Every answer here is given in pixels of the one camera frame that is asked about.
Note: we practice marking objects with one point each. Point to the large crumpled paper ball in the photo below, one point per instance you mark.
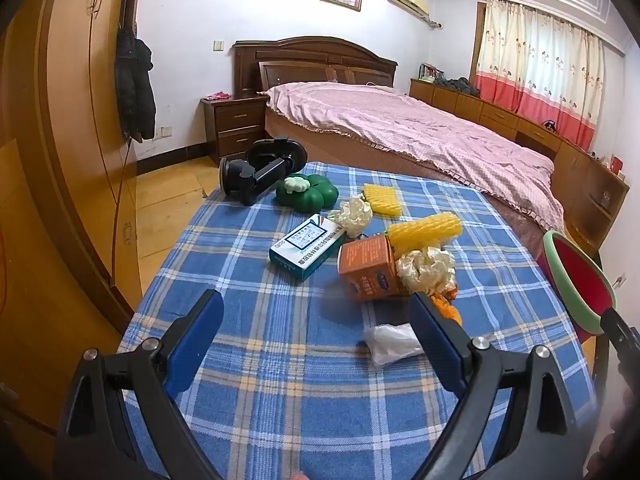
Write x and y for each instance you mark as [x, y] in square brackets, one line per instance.
[425, 270]

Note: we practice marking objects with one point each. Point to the pink item on nightstand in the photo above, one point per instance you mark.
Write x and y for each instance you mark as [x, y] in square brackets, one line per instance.
[220, 95]

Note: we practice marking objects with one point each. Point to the orange toy under paper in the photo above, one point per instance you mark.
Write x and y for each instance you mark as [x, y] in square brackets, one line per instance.
[447, 310]

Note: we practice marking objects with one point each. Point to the yellow toy corn cob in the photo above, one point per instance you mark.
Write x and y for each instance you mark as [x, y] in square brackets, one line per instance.
[425, 232]

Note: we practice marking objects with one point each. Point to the white plastic bag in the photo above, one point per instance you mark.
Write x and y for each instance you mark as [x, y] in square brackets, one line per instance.
[390, 342]

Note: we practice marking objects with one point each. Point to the long low wooden cabinet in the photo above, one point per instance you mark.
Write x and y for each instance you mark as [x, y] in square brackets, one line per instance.
[500, 112]

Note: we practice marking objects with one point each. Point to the cream and red curtain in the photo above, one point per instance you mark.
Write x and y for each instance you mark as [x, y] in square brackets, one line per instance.
[540, 70]

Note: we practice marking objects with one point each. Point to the small crumpled paper ball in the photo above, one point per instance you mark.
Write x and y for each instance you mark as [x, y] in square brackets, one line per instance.
[352, 215]

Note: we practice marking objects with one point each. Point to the orange carton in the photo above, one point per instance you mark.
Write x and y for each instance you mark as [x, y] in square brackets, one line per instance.
[367, 265]

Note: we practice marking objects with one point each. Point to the blue plaid tablecloth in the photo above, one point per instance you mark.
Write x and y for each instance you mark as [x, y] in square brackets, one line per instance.
[300, 360]

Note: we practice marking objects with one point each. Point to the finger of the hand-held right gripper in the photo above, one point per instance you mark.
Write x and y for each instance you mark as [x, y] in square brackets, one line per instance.
[620, 332]

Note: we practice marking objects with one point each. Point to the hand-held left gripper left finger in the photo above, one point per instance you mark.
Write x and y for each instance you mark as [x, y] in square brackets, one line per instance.
[195, 340]

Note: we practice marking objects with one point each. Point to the yellow foam net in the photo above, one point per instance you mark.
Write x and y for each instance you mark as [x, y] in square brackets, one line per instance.
[382, 201]

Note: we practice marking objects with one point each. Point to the white wall socket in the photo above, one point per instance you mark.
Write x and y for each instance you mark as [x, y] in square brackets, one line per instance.
[163, 132]

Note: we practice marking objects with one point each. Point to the light wooden wardrobe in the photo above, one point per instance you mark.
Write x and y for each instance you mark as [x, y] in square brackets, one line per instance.
[60, 135]

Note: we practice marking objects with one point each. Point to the dark wooden bed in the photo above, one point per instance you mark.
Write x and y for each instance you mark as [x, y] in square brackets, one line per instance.
[310, 55]

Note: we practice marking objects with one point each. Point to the dark clothes pile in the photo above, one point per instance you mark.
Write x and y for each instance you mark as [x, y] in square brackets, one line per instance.
[457, 86]

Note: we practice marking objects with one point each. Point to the small picture frame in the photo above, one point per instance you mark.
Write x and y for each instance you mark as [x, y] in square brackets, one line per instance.
[430, 73]

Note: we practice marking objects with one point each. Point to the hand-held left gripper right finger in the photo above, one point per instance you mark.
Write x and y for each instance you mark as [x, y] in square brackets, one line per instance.
[440, 345]

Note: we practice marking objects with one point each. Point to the small red box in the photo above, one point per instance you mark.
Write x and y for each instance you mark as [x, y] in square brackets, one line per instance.
[617, 166]

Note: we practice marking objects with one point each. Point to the pink bedspread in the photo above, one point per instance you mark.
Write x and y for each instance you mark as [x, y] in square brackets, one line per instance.
[400, 125]

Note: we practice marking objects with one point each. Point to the dark wooden nightstand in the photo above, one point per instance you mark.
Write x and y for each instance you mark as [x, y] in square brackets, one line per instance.
[235, 125]

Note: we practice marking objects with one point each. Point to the black jacket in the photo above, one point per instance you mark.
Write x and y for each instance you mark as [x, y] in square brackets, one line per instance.
[132, 90]

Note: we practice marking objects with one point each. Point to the green bin with red inside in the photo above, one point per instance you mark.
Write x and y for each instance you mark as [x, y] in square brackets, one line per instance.
[585, 280]

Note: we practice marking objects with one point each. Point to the blue and white carton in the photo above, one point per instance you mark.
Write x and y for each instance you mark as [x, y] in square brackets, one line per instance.
[300, 247]

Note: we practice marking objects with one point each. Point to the black suction phone mount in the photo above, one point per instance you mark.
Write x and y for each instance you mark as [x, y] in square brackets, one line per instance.
[260, 172]

